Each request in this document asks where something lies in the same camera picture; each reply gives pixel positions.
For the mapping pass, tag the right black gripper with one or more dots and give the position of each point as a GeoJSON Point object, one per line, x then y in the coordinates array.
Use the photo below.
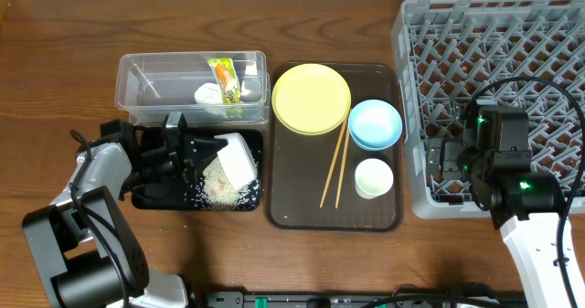
{"type": "Point", "coordinates": [447, 156]}

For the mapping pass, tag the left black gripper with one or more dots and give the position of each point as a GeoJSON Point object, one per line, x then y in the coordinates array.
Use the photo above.
{"type": "Point", "coordinates": [177, 144]}

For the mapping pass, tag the white bowl with rice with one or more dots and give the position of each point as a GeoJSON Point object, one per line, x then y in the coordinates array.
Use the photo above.
{"type": "Point", "coordinates": [237, 161]}

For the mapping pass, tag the white tissue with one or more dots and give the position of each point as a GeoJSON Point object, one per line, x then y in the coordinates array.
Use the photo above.
{"type": "Point", "coordinates": [209, 95]}

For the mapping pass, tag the small white cup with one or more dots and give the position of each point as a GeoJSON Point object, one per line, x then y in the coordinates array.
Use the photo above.
{"type": "Point", "coordinates": [373, 178]}

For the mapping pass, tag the light blue bowl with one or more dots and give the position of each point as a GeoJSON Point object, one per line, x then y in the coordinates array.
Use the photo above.
{"type": "Point", "coordinates": [375, 125]}

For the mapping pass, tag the green orange snack wrapper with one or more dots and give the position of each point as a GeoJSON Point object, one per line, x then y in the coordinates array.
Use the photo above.
{"type": "Point", "coordinates": [227, 79]}

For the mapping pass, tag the wooden chopstick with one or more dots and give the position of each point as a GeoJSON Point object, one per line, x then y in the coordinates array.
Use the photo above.
{"type": "Point", "coordinates": [341, 139]}
{"type": "Point", "coordinates": [342, 170]}

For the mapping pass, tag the yellow round plate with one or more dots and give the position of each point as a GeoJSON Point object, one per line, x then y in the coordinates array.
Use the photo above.
{"type": "Point", "coordinates": [311, 99]}

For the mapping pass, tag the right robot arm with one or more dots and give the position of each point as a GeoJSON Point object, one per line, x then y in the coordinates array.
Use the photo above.
{"type": "Point", "coordinates": [494, 158]}

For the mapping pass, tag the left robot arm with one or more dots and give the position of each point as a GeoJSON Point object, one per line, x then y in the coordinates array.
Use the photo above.
{"type": "Point", "coordinates": [84, 249]}

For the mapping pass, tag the black plastic waste tray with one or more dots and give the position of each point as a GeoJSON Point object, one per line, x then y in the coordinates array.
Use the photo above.
{"type": "Point", "coordinates": [170, 194]}

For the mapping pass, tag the clear plastic waste bin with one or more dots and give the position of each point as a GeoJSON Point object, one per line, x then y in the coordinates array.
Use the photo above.
{"type": "Point", "coordinates": [151, 85]}

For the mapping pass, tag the grey dishwasher rack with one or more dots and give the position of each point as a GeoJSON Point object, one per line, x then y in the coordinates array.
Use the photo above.
{"type": "Point", "coordinates": [445, 50]}

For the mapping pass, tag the pile of rice leftovers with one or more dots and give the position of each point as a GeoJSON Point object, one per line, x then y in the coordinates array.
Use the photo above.
{"type": "Point", "coordinates": [214, 192]}

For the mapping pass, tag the brown plastic serving tray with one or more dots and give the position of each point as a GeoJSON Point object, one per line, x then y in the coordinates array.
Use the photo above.
{"type": "Point", "coordinates": [299, 167]}

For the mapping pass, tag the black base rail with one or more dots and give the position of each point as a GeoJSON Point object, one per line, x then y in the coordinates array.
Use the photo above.
{"type": "Point", "coordinates": [296, 300]}

